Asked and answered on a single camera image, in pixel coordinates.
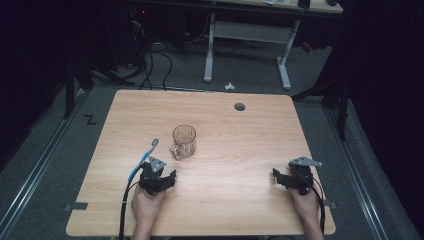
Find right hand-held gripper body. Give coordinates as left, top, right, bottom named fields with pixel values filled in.
left=287, top=156, right=324, bottom=196

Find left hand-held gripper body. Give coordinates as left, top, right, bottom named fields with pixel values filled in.
left=138, top=155, right=172, bottom=197

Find blue toothbrush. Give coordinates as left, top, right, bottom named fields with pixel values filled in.
left=127, top=138, right=160, bottom=184

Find clear glass mug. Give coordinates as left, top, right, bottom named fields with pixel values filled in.
left=168, top=124, right=198, bottom=162

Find person's left hand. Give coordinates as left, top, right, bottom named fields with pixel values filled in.
left=130, top=185, right=168, bottom=225

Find person's right hand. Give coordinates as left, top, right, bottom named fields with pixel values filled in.
left=287, top=185, right=322, bottom=226

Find black metal stand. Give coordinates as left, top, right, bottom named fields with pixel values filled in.
left=290, top=75, right=352, bottom=142
left=62, top=54, right=95, bottom=121

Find dark computer tower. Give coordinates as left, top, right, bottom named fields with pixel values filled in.
left=127, top=5, right=152, bottom=69

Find white-legged wooden desk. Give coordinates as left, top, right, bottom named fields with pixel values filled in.
left=202, top=0, right=344, bottom=92

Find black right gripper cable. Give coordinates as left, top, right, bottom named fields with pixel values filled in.
left=309, top=185, right=327, bottom=235

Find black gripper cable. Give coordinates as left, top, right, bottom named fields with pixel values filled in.
left=309, top=185, right=327, bottom=235
left=118, top=180, right=142, bottom=240

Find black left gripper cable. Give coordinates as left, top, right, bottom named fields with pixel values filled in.
left=118, top=180, right=142, bottom=240

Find metal floor rail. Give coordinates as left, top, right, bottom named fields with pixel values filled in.
left=323, top=105, right=390, bottom=240
left=0, top=87, right=90, bottom=236

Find black floor cables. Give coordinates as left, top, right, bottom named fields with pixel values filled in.
left=137, top=41, right=175, bottom=92

